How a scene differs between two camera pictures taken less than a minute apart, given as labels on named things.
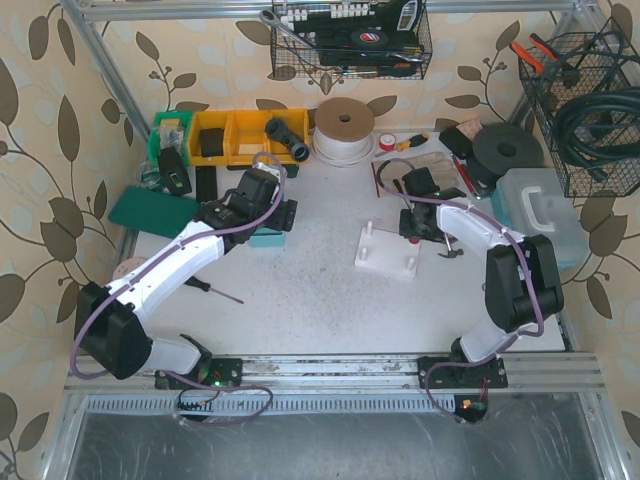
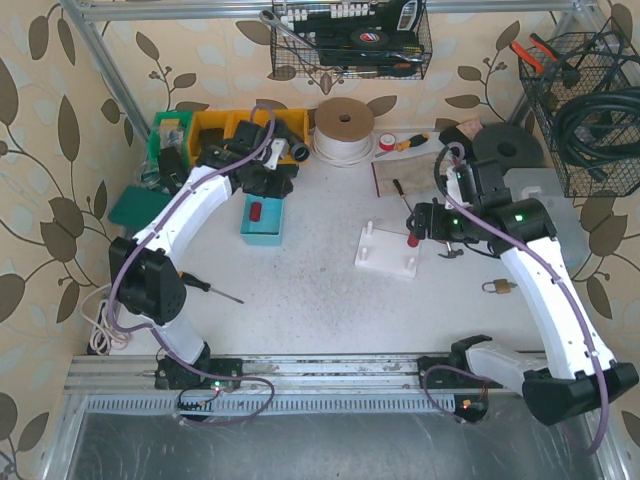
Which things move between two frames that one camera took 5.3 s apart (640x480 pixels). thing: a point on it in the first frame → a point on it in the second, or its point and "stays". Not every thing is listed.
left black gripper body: x=288 y=214 → x=267 y=183
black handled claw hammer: x=451 y=252 stays
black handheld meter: x=174 y=172 stays
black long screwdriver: x=194 y=282 stays
